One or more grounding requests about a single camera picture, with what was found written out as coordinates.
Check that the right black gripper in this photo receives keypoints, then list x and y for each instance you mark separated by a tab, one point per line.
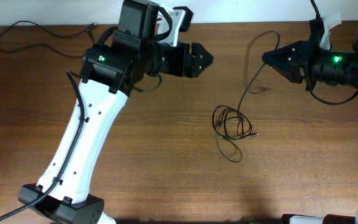
305	62

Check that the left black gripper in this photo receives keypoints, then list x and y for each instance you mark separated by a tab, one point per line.
187	59

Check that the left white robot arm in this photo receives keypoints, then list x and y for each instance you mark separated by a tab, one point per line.
145	42

